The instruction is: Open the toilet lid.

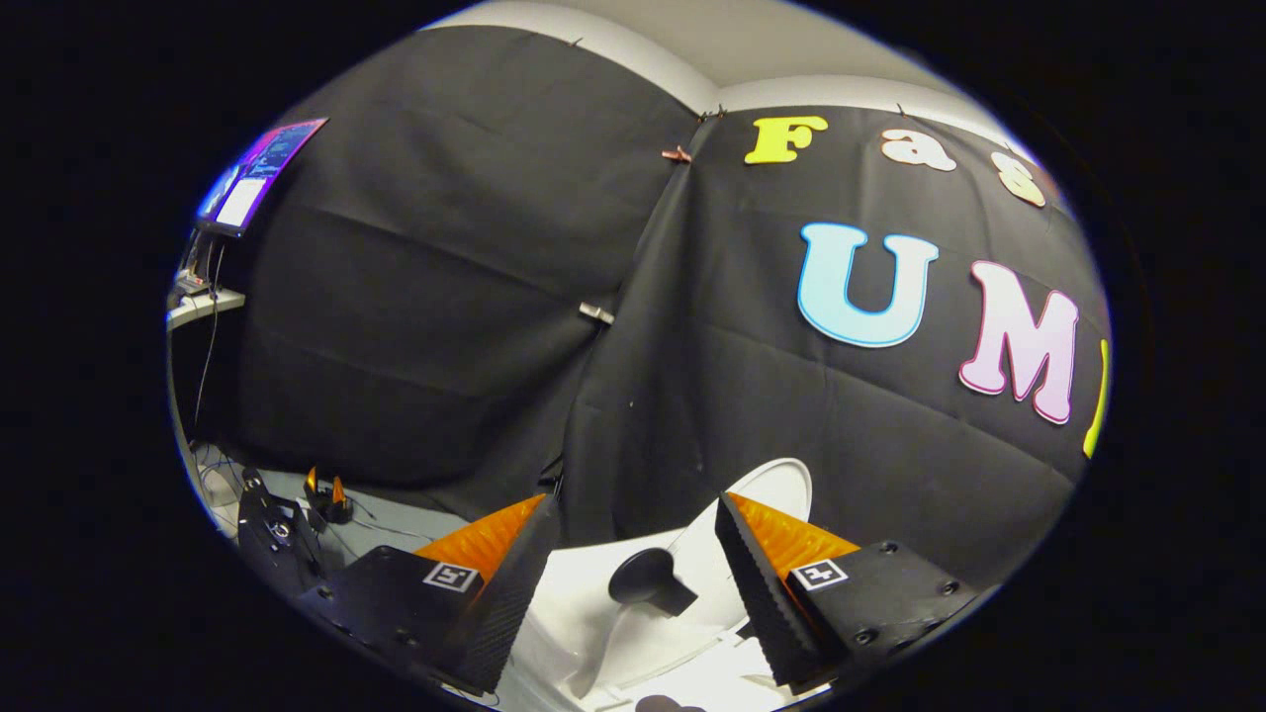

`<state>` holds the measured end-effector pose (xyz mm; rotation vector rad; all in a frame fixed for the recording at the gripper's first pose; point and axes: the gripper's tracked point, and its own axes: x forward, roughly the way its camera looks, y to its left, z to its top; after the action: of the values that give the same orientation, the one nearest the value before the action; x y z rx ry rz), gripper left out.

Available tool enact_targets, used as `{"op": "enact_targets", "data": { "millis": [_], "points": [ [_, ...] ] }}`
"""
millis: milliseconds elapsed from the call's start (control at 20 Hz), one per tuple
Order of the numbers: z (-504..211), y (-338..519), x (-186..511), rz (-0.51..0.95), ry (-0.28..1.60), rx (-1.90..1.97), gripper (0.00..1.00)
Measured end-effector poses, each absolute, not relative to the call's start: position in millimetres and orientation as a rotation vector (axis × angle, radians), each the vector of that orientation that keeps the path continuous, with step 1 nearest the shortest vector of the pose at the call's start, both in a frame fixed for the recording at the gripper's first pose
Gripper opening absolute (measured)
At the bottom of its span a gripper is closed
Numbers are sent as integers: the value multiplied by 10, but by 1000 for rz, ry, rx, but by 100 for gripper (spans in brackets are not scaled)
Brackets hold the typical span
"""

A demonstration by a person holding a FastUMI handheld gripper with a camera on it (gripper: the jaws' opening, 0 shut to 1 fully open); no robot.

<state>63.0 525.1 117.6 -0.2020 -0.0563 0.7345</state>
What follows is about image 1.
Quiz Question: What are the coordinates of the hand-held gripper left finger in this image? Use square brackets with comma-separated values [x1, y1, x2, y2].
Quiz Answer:
[297, 493, 563, 696]

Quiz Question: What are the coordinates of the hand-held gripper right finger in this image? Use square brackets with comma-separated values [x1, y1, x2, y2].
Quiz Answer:
[714, 491, 980, 692]

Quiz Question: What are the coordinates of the white toilet lid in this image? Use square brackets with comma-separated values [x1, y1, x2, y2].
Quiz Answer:
[588, 457, 814, 688]

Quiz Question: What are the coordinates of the black lid handle knob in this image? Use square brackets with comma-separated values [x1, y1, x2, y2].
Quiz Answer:
[608, 548, 699, 618]

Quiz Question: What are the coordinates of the orange and black spare gripper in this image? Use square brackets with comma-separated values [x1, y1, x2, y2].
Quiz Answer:
[302, 467, 355, 525]

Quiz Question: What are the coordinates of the black device on floor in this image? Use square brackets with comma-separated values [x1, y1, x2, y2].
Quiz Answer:
[235, 468, 325, 586]

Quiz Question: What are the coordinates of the black backdrop cloth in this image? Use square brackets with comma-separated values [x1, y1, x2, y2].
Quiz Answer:
[193, 25, 1114, 584]

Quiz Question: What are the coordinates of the white desk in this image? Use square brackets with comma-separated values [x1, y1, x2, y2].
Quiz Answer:
[166, 287, 247, 331]

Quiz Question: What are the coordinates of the computer monitor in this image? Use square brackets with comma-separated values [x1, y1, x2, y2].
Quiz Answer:
[196, 118, 329, 239]

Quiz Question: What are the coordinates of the thin black floor cable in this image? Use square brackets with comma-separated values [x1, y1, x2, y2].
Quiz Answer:
[341, 494, 441, 543]

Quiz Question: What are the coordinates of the hanging black cable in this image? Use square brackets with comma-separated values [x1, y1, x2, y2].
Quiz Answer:
[192, 237, 226, 428]

